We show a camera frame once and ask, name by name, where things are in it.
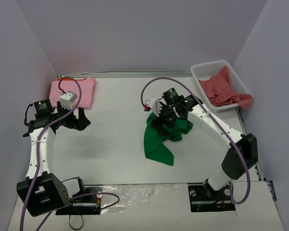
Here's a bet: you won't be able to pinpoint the green t shirt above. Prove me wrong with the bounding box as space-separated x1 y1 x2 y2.
144 113 193 166

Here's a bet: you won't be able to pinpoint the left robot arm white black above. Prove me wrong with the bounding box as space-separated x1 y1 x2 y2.
16 99 90 217

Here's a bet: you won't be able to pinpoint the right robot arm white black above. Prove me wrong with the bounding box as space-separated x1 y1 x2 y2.
144 88 258 199

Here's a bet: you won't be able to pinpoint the folded pink t shirt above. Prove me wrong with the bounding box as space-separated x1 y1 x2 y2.
49 77 96 109

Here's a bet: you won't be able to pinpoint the folded orange t shirt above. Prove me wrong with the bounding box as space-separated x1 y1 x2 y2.
57 76 87 81

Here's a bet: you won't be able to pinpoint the white plastic basket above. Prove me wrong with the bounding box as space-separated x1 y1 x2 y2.
190 60 251 112

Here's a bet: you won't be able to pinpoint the red t shirt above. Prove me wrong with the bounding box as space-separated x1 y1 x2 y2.
199 66 253 110

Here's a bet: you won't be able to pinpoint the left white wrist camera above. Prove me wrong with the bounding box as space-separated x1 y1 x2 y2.
59 91 77 110

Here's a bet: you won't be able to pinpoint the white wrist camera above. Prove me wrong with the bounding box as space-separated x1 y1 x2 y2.
144 99 162 116
59 91 77 110

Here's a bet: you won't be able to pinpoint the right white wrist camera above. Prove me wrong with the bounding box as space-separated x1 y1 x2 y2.
144 99 162 116

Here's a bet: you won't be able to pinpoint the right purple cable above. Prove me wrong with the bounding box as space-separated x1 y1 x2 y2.
141 77 252 205

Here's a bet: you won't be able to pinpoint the purple cable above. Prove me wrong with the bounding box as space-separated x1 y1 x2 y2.
141 77 252 205
19 77 120 231

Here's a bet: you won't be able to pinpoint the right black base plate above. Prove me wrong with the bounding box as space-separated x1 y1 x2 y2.
188 183 236 212

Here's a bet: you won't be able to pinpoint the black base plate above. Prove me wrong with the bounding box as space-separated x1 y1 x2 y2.
188 183 236 212
55 195 101 216

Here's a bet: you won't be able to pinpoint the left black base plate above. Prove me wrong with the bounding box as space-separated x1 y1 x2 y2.
55 195 101 216

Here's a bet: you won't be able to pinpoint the thin black cable loop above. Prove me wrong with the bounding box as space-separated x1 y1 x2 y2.
69 213 84 230

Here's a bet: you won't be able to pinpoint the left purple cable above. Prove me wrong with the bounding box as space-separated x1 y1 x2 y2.
19 77 120 231

